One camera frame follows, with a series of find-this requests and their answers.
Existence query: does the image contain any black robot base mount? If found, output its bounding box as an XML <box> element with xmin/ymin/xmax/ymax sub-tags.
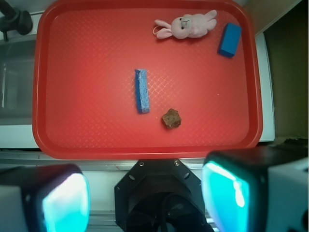
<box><xmin>114</xmin><ymin>159</ymin><xmax>213</xmax><ymax>232</ymax></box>

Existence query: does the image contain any clear plastic bin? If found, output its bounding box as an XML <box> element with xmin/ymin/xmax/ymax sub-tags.
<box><xmin>0</xmin><ymin>40</ymin><xmax>36</xmax><ymax>125</ymax></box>

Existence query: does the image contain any blue rectangular block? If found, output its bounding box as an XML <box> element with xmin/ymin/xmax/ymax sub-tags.
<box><xmin>218</xmin><ymin>23</ymin><xmax>242</xmax><ymax>58</ymax></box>

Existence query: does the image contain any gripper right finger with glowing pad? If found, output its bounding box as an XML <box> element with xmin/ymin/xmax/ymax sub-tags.
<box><xmin>201</xmin><ymin>146</ymin><xmax>309</xmax><ymax>232</ymax></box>

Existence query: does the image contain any pink plush bunny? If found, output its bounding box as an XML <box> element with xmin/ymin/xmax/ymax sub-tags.
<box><xmin>153</xmin><ymin>10</ymin><xmax>217</xmax><ymax>40</ymax></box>

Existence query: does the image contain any brown rock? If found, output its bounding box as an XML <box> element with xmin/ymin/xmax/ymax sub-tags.
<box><xmin>162</xmin><ymin>108</ymin><xmax>182</xmax><ymax>129</ymax></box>

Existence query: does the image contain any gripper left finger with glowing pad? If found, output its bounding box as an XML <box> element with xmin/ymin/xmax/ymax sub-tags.
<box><xmin>0</xmin><ymin>164</ymin><xmax>90</xmax><ymax>232</ymax></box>

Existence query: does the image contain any black clamp knob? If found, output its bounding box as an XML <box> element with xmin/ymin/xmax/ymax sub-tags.
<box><xmin>0</xmin><ymin>0</ymin><xmax>33</xmax><ymax>42</ymax></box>

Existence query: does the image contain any red plastic tray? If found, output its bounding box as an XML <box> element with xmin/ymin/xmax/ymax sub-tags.
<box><xmin>32</xmin><ymin>0</ymin><xmax>263</xmax><ymax>160</ymax></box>

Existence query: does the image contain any blue sponge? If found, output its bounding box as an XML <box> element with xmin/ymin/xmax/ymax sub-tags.
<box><xmin>135</xmin><ymin>69</ymin><xmax>150</xmax><ymax>114</ymax></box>

